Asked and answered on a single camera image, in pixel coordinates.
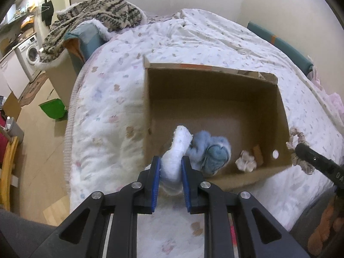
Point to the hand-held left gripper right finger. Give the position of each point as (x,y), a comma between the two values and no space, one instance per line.
(186,182)

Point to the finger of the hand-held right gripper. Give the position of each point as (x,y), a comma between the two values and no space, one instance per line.
(319,161)

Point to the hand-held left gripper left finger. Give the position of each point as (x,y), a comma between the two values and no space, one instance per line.
(156,182)

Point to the white fluffy sock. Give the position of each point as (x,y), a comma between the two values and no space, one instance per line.
(177,150)

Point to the beige lace scrunchie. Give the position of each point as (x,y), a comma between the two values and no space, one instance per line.
(293,135)

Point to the light blue fluffy sock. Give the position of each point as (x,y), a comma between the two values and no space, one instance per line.
(212,153)

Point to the cream scrunchie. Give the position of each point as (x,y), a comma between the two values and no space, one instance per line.
(246,162)

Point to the brown cardboard box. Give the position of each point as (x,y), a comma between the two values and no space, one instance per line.
(215,107)

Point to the person's right hand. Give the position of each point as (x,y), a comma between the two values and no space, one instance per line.
(323,223)

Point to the pink cloth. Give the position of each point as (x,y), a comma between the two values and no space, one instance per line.
(330,102)

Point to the person's right leg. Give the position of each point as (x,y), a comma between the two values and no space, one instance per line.
(303,220)

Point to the person's leg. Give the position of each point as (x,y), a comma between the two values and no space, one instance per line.
(21,233)
(303,220)

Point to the white printed duvet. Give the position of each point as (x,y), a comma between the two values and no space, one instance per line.
(107,99)

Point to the teal headboard cushion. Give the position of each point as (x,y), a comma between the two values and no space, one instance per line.
(282,47)

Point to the green dustpan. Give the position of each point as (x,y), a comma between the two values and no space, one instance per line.
(53,108)

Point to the tall beige box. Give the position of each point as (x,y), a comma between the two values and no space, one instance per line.
(63,83)

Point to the person's left leg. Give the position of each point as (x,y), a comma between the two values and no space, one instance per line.
(21,233)

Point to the yellow wooden chair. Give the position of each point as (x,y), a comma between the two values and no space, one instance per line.
(9,166)

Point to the brown floor rug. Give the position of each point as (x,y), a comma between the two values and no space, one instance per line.
(33,87)

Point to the small open cardboard box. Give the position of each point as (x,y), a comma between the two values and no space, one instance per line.
(12,107)

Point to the patterned knit blanket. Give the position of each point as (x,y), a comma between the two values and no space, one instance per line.
(102,10)

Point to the white washing machine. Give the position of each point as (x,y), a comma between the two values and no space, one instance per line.
(29,53)

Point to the white cabinet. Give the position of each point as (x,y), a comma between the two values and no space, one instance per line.
(10,75)

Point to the black hanging cloth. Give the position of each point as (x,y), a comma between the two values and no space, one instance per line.
(47,12)

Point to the cluttered kitchen counter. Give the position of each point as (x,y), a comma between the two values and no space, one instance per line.
(18,24)

